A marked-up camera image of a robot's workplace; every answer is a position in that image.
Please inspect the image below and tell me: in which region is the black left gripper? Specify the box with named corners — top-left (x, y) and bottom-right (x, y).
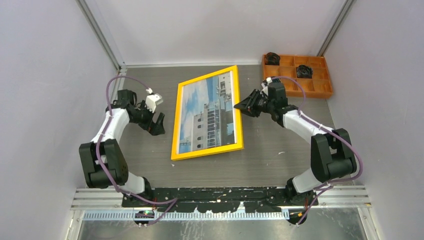
top-left (130, 100), bottom-right (165, 136)

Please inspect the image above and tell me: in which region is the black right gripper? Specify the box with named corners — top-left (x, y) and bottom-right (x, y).
top-left (235, 89), bottom-right (275, 118)

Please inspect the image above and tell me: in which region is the building and sky photo print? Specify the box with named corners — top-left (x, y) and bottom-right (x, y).
top-left (176, 71), bottom-right (237, 154)

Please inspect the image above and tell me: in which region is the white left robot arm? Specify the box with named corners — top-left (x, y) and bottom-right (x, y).
top-left (78, 88), bottom-right (166, 207)

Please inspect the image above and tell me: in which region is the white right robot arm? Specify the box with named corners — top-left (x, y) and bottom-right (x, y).
top-left (234, 82), bottom-right (358, 205)

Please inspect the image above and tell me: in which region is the orange compartment tray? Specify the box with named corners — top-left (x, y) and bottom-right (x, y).
top-left (261, 52), bottom-right (333, 99)

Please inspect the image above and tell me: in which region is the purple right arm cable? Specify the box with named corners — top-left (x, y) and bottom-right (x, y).
top-left (264, 76), bottom-right (365, 227)

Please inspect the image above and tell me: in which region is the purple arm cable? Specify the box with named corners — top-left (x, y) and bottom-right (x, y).
top-left (95, 75), bottom-right (178, 227)
top-left (264, 76), bottom-right (365, 227)

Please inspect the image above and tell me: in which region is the black cable coil top left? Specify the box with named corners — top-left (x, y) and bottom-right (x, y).
top-left (264, 52), bottom-right (281, 66)

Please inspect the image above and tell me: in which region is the black cable coil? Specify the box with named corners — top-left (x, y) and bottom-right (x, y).
top-left (264, 52), bottom-right (281, 66)
top-left (296, 64), bottom-right (314, 79)

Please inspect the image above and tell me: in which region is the black cable coil centre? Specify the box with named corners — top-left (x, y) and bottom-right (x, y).
top-left (296, 64), bottom-right (314, 79)

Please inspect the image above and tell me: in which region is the aluminium left side rail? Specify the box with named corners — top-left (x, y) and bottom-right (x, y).
top-left (86, 66), bottom-right (128, 189)

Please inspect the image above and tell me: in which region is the aluminium rail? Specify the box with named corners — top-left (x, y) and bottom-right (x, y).
top-left (86, 66), bottom-right (128, 189)
top-left (70, 185), bottom-right (372, 221)

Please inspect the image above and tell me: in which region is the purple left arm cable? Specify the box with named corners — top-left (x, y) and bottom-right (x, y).
top-left (95, 75), bottom-right (178, 227)

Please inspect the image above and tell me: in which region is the aluminium front rail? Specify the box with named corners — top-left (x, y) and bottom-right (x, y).
top-left (70, 185), bottom-right (372, 221)

